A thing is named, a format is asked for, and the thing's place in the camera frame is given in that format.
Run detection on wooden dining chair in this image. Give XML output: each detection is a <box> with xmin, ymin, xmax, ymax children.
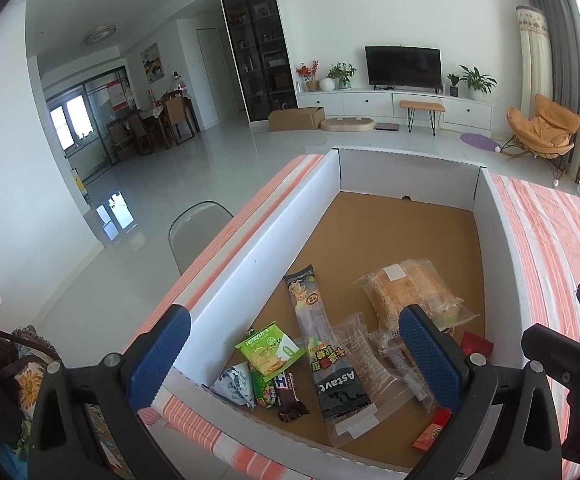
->
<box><xmin>162</xmin><ymin>94</ymin><xmax>196</xmax><ymax>144</ymax></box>
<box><xmin>108</xmin><ymin>119</ymin><xmax>136</xmax><ymax>156</ymax></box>

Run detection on orange rocking chair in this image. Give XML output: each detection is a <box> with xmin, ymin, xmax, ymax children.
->
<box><xmin>499</xmin><ymin>93</ymin><xmax>580</xmax><ymax>181</ymax></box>

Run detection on floral patterned cloth bag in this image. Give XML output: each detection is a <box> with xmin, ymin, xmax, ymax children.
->
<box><xmin>12</xmin><ymin>327</ymin><xmax>63</xmax><ymax>411</ymax></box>

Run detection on orange striped tablecloth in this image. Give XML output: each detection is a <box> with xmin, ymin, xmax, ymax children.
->
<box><xmin>120</xmin><ymin>154</ymin><xmax>580</xmax><ymax>480</ymax></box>

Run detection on long dark snack pack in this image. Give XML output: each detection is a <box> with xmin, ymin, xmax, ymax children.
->
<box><xmin>283</xmin><ymin>263</ymin><xmax>379</xmax><ymax>436</ymax></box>

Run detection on framed wall painting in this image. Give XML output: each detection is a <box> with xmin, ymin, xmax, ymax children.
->
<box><xmin>140</xmin><ymin>42</ymin><xmax>166</xmax><ymax>85</ymax></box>

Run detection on bagged bread loaf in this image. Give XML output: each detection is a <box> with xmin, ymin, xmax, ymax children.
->
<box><xmin>353</xmin><ymin>258</ymin><xmax>481</xmax><ymax>336</ymax></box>

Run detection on dark chocolate bar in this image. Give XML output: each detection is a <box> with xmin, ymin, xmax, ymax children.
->
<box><xmin>269</xmin><ymin>367</ymin><xmax>311</xmax><ymax>422</ymax></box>

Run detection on blue white snack packet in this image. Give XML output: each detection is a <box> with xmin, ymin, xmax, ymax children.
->
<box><xmin>209</xmin><ymin>360</ymin><xmax>257</xmax><ymax>409</ymax></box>

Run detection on large leafy potted plant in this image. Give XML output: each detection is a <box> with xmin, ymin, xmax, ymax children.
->
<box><xmin>458</xmin><ymin>64</ymin><xmax>498</xmax><ymax>101</ymax></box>

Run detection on white television cabinet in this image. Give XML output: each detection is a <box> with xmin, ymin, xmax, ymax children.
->
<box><xmin>295</xmin><ymin>87</ymin><xmax>494</xmax><ymax>134</ymax></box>

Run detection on white cardboard box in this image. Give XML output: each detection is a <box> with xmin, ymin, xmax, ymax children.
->
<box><xmin>134</xmin><ymin>147</ymin><xmax>567</xmax><ymax>476</ymax></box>

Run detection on long red snack packet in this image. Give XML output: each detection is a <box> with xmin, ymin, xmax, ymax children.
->
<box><xmin>412</xmin><ymin>329</ymin><xmax>494</xmax><ymax>454</ymax></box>

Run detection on white interior door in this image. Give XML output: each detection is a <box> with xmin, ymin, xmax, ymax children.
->
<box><xmin>195</xmin><ymin>27</ymin><xmax>221</xmax><ymax>129</ymax></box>

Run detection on green plant in vase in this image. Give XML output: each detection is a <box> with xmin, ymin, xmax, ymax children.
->
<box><xmin>325</xmin><ymin>62</ymin><xmax>357</xmax><ymax>91</ymax></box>

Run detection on covered standing air conditioner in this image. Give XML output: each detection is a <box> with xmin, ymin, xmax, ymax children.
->
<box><xmin>514</xmin><ymin>4</ymin><xmax>556</xmax><ymax>126</ymax></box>

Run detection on red flower arrangement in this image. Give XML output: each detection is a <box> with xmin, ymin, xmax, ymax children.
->
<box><xmin>295</xmin><ymin>59</ymin><xmax>320</xmax><ymax>93</ymax></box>

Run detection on clear pack grey-green label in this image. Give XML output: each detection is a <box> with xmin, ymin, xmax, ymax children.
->
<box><xmin>377</xmin><ymin>327</ymin><xmax>439</xmax><ymax>414</ymax></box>

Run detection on wooden bench black legs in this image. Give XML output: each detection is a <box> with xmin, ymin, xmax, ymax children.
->
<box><xmin>399</xmin><ymin>99</ymin><xmax>445</xmax><ymax>136</ymax></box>

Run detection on cream pet bed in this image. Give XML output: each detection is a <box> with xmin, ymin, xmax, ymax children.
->
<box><xmin>319</xmin><ymin>115</ymin><xmax>376</xmax><ymax>135</ymax></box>

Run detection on black glass display cabinet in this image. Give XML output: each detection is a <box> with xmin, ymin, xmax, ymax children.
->
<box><xmin>218</xmin><ymin>0</ymin><xmax>299</xmax><ymax>124</ymax></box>

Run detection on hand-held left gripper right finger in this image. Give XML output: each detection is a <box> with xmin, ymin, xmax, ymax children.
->
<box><xmin>399</xmin><ymin>304</ymin><xmax>566</xmax><ymax>480</ymax></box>

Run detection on balcony glass door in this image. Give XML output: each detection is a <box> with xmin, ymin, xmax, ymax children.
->
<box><xmin>44</xmin><ymin>67</ymin><xmax>136</xmax><ymax>181</ymax></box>

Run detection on flat screen television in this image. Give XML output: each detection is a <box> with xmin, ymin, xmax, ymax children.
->
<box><xmin>364</xmin><ymin>45</ymin><xmax>444</xmax><ymax>92</ymax></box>

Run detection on lime green chips packet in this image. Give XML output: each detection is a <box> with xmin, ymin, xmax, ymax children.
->
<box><xmin>234</xmin><ymin>320</ymin><xmax>307</xmax><ymax>381</ymax></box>

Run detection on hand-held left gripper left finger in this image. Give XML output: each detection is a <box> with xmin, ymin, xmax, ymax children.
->
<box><xmin>28</xmin><ymin>304</ymin><xmax>193</xmax><ymax>480</ymax></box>

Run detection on clear biscuit pack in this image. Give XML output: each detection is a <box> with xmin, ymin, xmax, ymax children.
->
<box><xmin>329</xmin><ymin>311</ymin><xmax>389</xmax><ymax>450</ymax></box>

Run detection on round ceiling lamp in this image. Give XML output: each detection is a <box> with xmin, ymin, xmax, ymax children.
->
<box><xmin>84</xmin><ymin>24</ymin><xmax>119</xmax><ymax>46</ymax></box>

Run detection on small green snack pack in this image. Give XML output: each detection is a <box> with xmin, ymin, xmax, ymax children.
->
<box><xmin>248</xmin><ymin>367</ymin><xmax>283</xmax><ymax>411</ymax></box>

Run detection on purple floor mat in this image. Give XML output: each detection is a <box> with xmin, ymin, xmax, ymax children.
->
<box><xmin>458</xmin><ymin>131</ymin><xmax>501</xmax><ymax>152</ymax></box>

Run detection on brown cardboard box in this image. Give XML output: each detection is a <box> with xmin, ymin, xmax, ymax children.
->
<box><xmin>268</xmin><ymin>106</ymin><xmax>326</xmax><ymax>132</ymax></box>

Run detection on yellow white standing item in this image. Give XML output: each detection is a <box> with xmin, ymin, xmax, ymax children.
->
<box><xmin>72</xmin><ymin>169</ymin><xmax>91</xmax><ymax>206</ymax></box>

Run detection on grey curtain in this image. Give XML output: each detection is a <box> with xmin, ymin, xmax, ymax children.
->
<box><xmin>523</xmin><ymin>0</ymin><xmax>580</xmax><ymax>116</ymax></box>

